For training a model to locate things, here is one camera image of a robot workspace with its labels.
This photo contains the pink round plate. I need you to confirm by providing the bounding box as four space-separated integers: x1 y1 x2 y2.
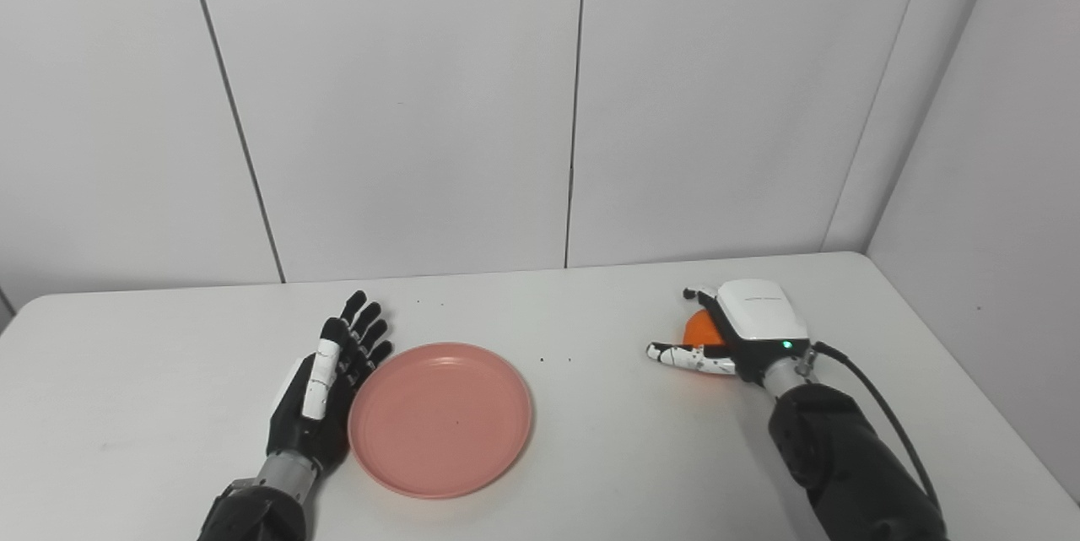
348 343 534 500

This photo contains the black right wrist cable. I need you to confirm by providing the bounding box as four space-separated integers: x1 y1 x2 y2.
812 341 943 517

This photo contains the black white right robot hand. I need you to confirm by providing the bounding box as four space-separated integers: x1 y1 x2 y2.
646 278 813 386

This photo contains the orange fruit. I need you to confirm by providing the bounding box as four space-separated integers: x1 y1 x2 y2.
682 309 739 380

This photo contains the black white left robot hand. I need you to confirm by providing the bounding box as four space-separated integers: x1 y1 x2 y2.
267 290 395 474

